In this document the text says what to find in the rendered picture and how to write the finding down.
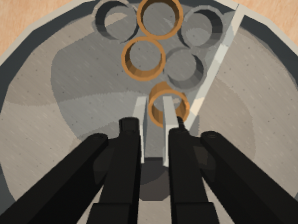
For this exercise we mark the grey metal ring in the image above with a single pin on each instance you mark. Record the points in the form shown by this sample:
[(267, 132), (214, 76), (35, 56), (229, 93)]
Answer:
[(98, 20), (195, 81), (218, 23)]

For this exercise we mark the bronze bushing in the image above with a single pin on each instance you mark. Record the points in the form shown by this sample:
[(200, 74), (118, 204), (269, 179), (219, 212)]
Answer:
[(174, 4), (156, 116), (135, 73)]

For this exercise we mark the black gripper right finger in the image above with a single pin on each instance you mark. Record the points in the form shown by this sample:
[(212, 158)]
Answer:
[(245, 191)]

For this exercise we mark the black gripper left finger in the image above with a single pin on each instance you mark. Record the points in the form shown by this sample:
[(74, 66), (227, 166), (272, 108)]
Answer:
[(63, 194)]

